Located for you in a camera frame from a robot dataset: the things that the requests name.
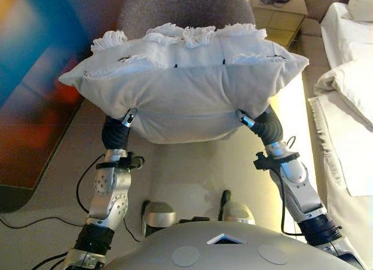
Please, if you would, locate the white folded duvet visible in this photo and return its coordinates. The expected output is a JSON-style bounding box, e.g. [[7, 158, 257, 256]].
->
[[314, 58, 373, 128]]

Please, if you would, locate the grey upholstered headboard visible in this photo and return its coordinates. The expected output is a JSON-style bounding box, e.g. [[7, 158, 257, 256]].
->
[[305, 0, 350, 23]]

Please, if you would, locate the silver left robot leg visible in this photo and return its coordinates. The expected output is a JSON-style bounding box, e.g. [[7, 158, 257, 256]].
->
[[141, 199, 178, 239]]

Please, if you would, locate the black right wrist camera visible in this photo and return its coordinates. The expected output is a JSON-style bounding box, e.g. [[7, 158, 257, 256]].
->
[[252, 152, 300, 170]]

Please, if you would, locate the grey upholstered bed base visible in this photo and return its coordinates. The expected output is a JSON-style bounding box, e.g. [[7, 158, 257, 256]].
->
[[299, 16, 332, 78]]

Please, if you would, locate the dark right robot hand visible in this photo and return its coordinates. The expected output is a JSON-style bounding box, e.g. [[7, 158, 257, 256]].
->
[[235, 108, 284, 145]]

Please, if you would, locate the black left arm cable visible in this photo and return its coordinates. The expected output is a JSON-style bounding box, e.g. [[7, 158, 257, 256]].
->
[[76, 155, 141, 242]]

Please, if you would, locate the thin black floor cable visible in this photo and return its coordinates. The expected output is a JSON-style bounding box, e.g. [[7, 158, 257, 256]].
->
[[0, 214, 88, 229]]

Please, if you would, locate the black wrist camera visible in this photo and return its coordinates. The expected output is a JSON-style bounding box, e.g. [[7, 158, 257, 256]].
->
[[252, 152, 300, 170], [96, 152, 145, 170]]

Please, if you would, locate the grey robot torso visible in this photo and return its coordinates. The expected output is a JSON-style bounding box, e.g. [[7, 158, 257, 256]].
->
[[103, 216, 361, 270]]

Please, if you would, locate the grey fabric armchair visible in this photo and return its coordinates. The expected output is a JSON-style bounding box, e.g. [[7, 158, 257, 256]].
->
[[115, 0, 257, 39]]

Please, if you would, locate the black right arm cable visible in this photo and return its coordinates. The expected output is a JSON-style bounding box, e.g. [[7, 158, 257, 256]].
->
[[278, 136, 304, 236]]

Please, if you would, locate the dark left robot hand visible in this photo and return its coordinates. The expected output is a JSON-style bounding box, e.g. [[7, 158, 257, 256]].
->
[[101, 107, 138, 150]]

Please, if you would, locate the white fringed blanket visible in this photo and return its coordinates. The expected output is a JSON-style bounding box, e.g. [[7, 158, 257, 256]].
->
[[308, 93, 373, 253]]

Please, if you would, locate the white bed sheet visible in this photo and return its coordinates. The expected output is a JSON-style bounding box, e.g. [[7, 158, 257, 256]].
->
[[320, 1, 373, 75]]

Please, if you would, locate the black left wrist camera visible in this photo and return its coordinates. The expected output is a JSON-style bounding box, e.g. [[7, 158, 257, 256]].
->
[[96, 152, 145, 170]]

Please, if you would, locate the white bed pillow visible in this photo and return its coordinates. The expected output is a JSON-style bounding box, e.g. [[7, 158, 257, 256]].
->
[[348, 0, 373, 20]]

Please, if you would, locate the white fringed cushion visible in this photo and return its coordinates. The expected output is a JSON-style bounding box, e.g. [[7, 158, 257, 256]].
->
[[58, 22, 309, 145]]

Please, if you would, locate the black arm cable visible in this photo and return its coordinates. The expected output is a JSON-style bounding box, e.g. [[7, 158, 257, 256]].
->
[[76, 155, 141, 242], [278, 136, 304, 236]]

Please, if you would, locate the beige bedside table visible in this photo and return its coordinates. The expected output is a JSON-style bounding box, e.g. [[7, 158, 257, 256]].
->
[[250, 0, 309, 49]]

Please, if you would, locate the glossy brown wooden cabinet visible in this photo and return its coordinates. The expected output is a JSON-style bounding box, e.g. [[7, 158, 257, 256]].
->
[[0, 0, 126, 214]]

